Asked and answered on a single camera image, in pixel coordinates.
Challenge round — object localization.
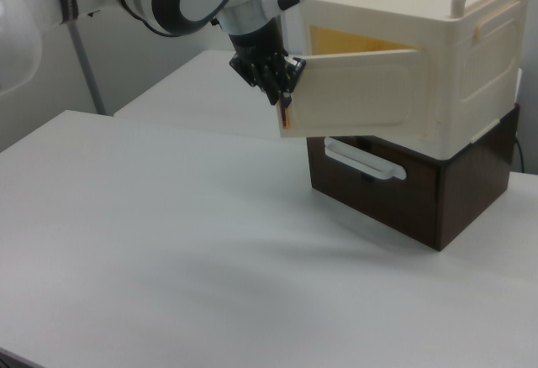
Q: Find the cream plastic cabinet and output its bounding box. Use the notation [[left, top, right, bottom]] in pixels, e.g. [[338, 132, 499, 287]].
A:
[[300, 0, 532, 161]]

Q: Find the dark brown drawer box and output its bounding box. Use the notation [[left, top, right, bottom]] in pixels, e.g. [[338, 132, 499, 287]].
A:
[[306, 103, 523, 253]]

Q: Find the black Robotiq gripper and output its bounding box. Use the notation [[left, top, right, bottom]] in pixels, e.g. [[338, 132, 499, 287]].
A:
[[229, 18, 307, 111]]

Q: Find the white drawer handle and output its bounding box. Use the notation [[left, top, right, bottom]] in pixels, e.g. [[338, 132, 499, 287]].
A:
[[324, 136, 407, 182]]

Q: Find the cream cabinet door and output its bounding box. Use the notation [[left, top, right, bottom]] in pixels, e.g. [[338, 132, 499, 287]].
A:
[[276, 48, 432, 140]]

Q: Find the copper door handle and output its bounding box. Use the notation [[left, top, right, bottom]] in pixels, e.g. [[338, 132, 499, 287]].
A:
[[278, 103, 293, 130]]

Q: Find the grey partition frame post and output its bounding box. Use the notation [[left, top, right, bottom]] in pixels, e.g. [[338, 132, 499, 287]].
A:
[[66, 18, 107, 116]]

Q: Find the thin black wall cable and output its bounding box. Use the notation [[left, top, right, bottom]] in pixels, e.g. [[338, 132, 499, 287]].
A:
[[514, 131, 527, 174]]

